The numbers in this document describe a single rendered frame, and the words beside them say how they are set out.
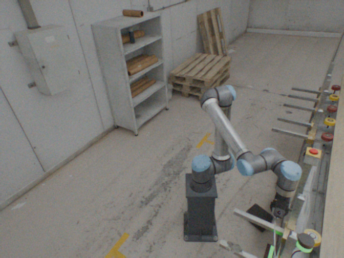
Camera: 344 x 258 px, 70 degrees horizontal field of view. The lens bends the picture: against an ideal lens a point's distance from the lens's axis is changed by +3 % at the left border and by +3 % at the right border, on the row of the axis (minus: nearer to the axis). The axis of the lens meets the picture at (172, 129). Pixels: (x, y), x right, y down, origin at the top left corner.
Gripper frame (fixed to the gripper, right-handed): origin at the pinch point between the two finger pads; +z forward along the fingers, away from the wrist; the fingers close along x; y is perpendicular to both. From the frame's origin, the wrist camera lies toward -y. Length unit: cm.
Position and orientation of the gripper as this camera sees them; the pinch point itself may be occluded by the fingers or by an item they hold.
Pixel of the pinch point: (276, 217)
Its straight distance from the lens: 155.2
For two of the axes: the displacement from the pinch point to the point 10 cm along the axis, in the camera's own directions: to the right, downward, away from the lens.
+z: 0.5, 8.2, 5.8
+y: 5.2, -5.2, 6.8
